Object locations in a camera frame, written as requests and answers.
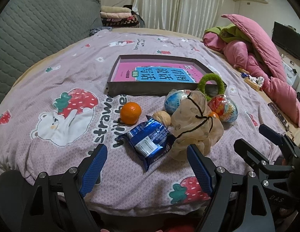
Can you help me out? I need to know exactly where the black wall television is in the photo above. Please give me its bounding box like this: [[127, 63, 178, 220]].
[[272, 21, 300, 60]]

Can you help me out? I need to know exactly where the green garment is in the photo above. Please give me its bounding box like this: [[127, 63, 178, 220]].
[[205, 23, 251, 43]]

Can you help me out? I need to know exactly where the snack pile on bed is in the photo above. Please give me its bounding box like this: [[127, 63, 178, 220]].
[[236, 68, 264, 91]]

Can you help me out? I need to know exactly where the pink quilted duvet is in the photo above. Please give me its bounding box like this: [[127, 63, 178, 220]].
[[202, 14, 300, 127]]

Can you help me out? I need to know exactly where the pink and blue book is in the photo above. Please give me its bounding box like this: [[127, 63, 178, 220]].
[[111, 62, 211, 83]]

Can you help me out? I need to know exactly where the pink strawberry bear blanket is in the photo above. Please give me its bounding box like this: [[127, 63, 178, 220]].
[[0, 30, 283, 216]]

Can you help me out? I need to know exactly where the white striped curtain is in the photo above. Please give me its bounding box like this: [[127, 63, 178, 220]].
[[133, 0, 224, 38]]

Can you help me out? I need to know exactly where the grey quilted headboard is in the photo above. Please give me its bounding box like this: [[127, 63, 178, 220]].
[[0, 0, 102, 103]]

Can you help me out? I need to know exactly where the blue snack packet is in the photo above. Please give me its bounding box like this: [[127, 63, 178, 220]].
[[116, 116, 176, 171]]

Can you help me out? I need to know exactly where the walnut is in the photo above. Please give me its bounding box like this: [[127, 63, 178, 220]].
[[152, 111, 171, 127]]

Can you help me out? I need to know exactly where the stack of folded blankets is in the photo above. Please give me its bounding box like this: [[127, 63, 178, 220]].
[[100, 6, 141, 28]]

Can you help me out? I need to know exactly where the beige organza drawstring pouch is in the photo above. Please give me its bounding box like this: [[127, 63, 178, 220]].
[[170, 91, 224, 161]]

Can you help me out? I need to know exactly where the blue surprise egg toy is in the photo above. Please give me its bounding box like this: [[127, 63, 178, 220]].
[[164, 89, 191, 115]]

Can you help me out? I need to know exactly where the black remote control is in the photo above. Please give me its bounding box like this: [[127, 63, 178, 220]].
[[267, 102, 289, 131]]

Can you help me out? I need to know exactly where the green fuzzy ring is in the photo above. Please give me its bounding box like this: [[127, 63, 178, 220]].
[[197, 73, 226, 101]]

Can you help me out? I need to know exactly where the red surprise egg toy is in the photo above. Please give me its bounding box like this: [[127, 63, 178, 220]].
[[208, 94, 238, 123]]

